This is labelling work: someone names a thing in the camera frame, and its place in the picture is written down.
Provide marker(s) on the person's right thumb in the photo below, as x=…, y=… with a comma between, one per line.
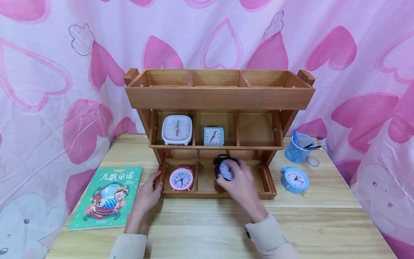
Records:
x=222, y=184

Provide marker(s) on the person's right fingers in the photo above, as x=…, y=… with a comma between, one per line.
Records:
x=241, y=169

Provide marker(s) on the blue round alarm clock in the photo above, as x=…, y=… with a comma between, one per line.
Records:
x=295, y=178

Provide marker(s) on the blue pen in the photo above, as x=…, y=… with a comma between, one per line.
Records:
x=295, y=137

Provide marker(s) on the person's right forearm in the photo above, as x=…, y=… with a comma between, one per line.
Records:
x=270, y=239

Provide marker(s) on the black pen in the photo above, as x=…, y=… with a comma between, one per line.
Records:
x=313, y=147

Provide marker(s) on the person's left forearm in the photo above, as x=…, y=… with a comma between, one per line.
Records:
x=131, y=241

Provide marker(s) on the white square alarm clock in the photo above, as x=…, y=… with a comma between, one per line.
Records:
x=177, y=129

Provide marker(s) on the clear tape roll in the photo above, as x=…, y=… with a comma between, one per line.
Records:
x=318, y=161

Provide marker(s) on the person's right hand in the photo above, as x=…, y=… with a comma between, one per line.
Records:
x=244, y=190

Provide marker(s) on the person's left thumb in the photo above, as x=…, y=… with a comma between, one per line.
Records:
x=153, y=176

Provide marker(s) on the small teal square clock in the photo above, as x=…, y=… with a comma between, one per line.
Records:
x=213, y=136

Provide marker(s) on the black wrist band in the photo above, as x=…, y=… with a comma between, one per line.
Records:
x=247, y=233

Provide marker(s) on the black round alarm clock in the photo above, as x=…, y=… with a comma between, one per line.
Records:
x=224, y=169

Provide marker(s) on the person's left fingers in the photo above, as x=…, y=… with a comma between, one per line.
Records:
x=159, y=190

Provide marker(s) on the pink round alarm clock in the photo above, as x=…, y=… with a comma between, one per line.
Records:
x=181, y=178

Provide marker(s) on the green children's book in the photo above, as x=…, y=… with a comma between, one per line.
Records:
x=106, y=198

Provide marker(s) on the person's left hand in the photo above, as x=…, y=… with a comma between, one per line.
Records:
x=147, y=196

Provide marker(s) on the wooden three-tier desk shelf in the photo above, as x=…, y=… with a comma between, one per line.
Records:
x=220, y=97

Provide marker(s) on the blue mesh pen holder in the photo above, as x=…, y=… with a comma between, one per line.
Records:
x=296, y=153

